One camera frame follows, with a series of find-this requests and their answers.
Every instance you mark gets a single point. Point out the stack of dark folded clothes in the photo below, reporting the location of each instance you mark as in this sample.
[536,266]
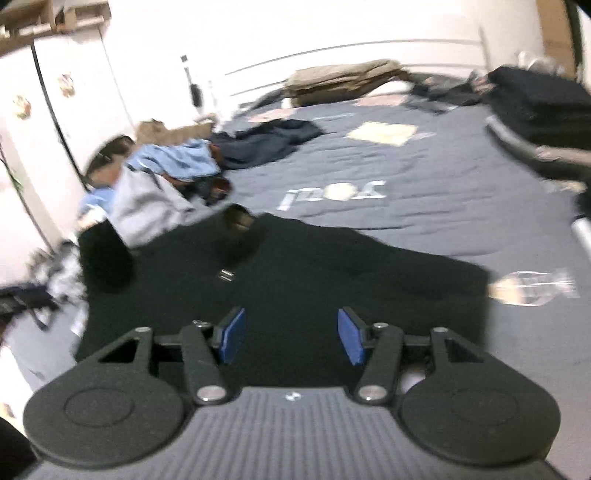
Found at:
[540,106]

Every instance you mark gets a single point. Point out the clear plastic bottle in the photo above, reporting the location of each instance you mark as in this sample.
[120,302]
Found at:
[521,288]

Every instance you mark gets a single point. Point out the black hanging brush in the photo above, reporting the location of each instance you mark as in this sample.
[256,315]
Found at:
[196,94]

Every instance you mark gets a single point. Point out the mouse sticker with red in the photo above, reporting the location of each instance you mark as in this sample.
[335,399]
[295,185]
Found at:
[21,107]

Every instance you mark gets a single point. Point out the navy garment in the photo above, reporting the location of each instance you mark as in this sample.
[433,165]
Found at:
[268,141]

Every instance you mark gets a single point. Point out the brown fleece coat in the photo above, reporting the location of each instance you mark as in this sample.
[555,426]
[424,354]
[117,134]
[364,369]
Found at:
[157,131]

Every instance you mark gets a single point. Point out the tall cardboard box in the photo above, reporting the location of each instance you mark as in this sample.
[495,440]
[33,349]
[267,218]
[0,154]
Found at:
[556,32]

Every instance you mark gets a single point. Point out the dark brown patterned garment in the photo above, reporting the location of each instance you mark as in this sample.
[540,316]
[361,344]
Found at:
[219,187]

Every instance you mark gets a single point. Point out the folded beige brown blanket stack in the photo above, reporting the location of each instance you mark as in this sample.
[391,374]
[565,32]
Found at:
[346,81]

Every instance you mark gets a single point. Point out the blue striped garment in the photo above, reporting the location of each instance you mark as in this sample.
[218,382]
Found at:
[99,198]

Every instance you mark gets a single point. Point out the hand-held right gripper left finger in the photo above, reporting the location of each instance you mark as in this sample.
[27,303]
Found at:
[233,334]

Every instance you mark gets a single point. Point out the white headboard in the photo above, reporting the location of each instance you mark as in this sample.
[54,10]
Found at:
[277,74]

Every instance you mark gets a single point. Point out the grey quilted bedspread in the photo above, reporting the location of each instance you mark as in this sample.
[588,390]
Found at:
[415,161]

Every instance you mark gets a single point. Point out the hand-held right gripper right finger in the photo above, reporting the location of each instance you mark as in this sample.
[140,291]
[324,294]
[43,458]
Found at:
[351,337]

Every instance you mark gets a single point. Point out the light blue garment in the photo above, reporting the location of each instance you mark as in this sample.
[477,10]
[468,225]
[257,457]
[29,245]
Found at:
[180,159]

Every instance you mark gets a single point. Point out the white wardrobe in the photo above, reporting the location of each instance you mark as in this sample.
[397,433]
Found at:
[46,138]

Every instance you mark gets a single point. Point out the grey sweatshirt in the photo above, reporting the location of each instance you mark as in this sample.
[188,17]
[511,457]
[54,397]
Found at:
[143,207]

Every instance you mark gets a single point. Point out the black quilted jacket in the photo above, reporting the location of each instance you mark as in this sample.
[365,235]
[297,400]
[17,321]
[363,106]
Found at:
[346,277]

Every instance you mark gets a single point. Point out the grey white patterned cloth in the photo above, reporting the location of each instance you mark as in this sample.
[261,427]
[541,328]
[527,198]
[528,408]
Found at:
[64,277]

